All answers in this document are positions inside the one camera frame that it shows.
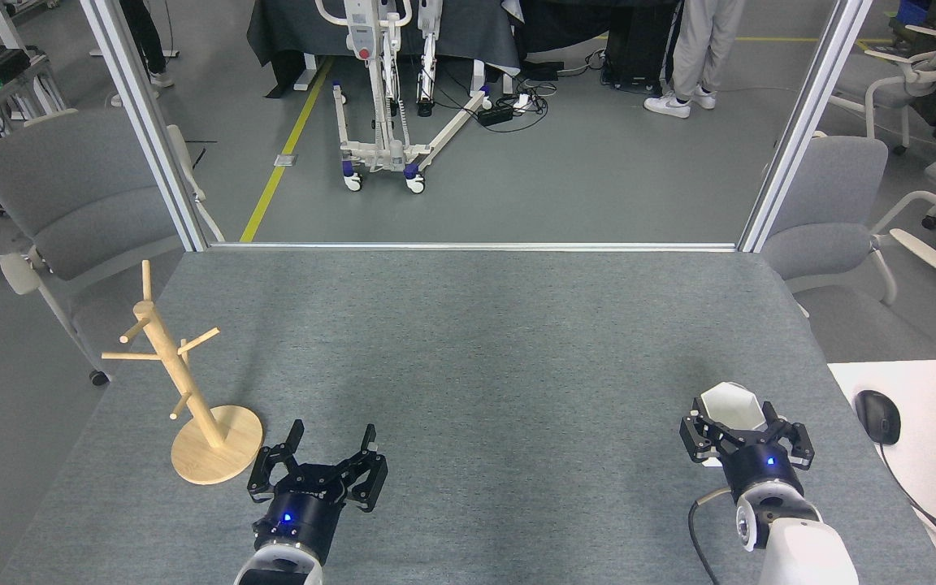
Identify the silver frame post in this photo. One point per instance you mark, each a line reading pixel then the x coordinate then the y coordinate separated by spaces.
pixel 801 122
pixel 143 122

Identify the white swivel office chair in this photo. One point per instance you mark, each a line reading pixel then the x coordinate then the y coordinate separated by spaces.
pixel 923 73

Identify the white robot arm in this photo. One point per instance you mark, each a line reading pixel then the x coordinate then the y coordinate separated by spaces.
pixel 277 569
pixel 801 544

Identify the black computer mouse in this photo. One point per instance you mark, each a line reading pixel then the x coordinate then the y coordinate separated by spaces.
pixel 878 416

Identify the silver frame crossbar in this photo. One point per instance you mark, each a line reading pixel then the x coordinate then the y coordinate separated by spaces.
pixel 468 246

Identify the wooden cup rack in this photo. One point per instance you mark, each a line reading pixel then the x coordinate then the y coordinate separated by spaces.
pixel 216 455

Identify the white hexagonal cup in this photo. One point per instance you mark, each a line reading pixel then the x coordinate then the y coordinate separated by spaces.
pixel 732 406

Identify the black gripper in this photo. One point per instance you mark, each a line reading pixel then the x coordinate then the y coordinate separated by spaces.
pixel 305 512
pixel 760 470

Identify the dark table cloth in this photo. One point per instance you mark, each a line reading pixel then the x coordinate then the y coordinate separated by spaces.
pixel 452 32

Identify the metal equipment cart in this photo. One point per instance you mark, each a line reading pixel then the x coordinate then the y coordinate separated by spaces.
pixel 9 69

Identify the white stand on wheels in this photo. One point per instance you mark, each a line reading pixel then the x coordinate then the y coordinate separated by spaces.
pixel 391 154

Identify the grey chair with beige armrests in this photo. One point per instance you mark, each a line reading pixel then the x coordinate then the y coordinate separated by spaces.
pixel 825 203
pixel 70 187

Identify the blue crate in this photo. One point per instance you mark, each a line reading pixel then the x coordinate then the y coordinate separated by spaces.
pixel 913 10

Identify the black box on floor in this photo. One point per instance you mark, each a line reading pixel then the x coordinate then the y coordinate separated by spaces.
pixel 639 49

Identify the person in pale trousers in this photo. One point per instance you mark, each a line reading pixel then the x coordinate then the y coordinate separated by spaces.
pixel 699 49

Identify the person in dark trousers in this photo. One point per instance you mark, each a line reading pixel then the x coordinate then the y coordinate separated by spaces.
pixel 147 41

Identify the black power strip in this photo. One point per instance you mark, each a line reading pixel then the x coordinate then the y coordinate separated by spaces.
pixel 496 114

